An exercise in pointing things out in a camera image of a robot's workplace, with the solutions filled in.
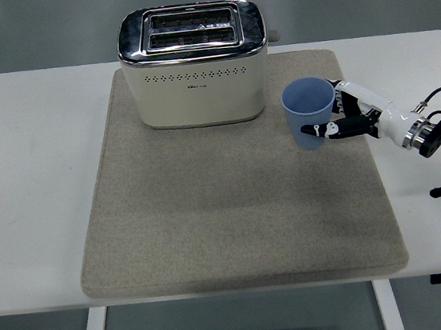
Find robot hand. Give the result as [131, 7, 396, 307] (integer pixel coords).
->
[294, 70, 423, 157]

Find light blue plastic cup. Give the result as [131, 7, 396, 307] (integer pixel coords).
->
[278, 74, 342, 153]

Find beige felt table mat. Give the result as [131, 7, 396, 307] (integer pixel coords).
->
[55, 39, 412, 313]

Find cream and chrome toaster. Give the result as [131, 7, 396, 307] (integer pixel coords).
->
[112, 0, 292, 137]

